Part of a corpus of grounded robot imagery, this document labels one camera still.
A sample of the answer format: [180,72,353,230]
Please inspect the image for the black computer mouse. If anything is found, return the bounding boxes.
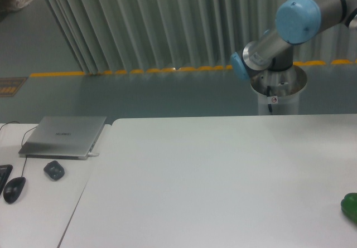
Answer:
[3,177,26,204]

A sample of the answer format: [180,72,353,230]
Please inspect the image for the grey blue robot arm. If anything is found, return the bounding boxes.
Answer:
[231,0,356,80]

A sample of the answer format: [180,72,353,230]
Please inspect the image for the green pepper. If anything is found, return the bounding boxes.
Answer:
[341,192,357,224]

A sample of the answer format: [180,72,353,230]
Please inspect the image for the grey pleated curtain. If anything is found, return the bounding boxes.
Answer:
[37,0,357,75]

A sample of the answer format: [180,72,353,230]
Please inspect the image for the silver closed laptop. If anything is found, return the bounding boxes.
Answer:
[18,116,107,159]

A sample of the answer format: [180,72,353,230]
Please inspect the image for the small black controller device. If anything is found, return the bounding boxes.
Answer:
[44,161,65,181]

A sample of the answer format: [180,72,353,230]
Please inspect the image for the black keyboard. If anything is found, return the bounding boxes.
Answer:
[0,164,13,193]

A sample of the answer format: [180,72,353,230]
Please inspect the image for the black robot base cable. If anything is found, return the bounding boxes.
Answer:
[266,85,273,115]

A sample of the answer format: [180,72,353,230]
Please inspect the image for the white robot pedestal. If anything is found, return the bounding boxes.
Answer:
[250,65,307,115]

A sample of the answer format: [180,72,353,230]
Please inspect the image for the black mouse cable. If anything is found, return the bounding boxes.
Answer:
[0,121,38,178]

